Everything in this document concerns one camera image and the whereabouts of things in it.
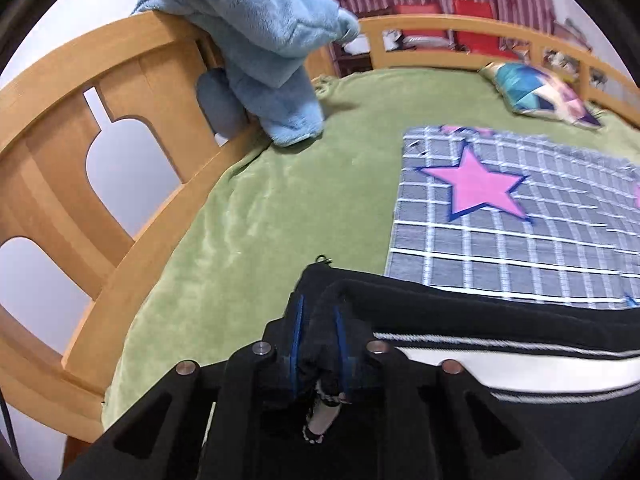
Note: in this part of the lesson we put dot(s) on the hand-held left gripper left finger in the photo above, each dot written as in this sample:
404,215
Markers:
297,332

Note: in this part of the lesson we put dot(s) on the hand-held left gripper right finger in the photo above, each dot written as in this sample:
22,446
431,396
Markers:
343,342

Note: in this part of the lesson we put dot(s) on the black pants with white stripes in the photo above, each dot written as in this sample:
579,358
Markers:
500,320

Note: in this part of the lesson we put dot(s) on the green fleece blanket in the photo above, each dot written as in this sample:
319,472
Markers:
260,220

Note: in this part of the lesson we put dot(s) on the grey checked star blanket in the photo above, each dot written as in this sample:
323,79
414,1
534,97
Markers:
550,240

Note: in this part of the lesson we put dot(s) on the dark wooden cabinet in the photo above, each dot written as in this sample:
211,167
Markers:
352,60

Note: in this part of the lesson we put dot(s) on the light blue fleece blanket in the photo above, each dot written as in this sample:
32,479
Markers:
260,25

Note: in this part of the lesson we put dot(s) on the patchwork cushion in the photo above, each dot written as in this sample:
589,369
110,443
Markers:
530,91

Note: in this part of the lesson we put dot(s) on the red chair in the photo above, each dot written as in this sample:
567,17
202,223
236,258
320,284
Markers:
475,20
420,12

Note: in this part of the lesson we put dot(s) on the wooden bed frame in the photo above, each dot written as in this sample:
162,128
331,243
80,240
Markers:
60,110

